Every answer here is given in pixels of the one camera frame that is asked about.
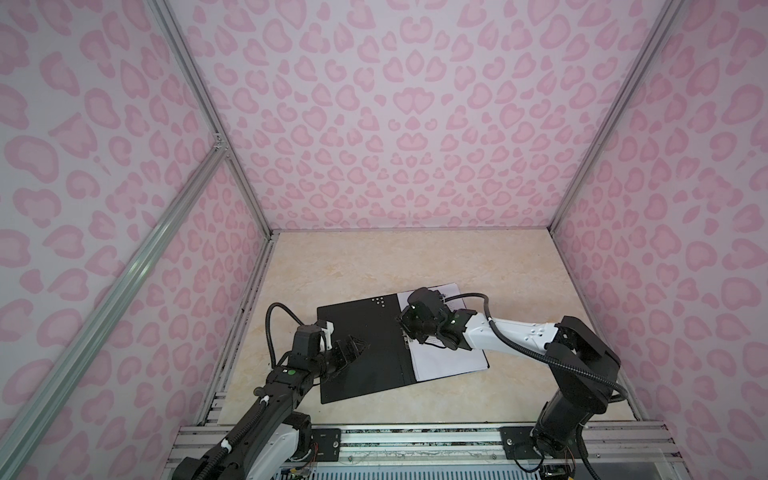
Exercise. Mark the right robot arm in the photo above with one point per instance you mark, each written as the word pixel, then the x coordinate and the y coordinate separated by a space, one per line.
pixel 584 367

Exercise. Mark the right corner aluminium post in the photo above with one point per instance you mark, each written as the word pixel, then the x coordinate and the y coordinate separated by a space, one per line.
pixel 663 27

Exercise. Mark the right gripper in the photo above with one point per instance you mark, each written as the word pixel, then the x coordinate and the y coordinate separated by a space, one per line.
pixel 403 319

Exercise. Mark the left corner aluminium post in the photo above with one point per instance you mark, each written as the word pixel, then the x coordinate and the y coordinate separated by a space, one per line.
pixel 180 50

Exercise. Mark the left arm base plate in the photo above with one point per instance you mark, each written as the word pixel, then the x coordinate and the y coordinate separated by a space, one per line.
pixel 318 445

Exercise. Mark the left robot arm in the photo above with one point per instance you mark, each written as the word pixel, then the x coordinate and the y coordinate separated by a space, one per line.
pixel 272 431

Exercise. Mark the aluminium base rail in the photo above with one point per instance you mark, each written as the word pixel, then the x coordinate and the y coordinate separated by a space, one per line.
pixel 615 450

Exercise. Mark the left diagonal aluminium bar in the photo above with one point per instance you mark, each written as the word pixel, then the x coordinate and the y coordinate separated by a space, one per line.
pixel 38 414

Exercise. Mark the paper sheet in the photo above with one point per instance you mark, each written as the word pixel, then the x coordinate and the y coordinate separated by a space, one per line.
pixel 430 362

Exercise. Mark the corner aluminium post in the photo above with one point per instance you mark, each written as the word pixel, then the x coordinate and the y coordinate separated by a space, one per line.
pixel 663 27
pixel 180 50

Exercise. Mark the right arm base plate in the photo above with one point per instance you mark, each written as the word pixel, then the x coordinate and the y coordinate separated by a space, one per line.
pixel 529 443

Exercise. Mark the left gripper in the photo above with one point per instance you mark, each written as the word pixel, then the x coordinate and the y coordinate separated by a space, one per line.
pixel 352 355

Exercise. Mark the black and white folder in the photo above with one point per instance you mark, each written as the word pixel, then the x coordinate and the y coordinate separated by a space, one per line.
pixel 386 363

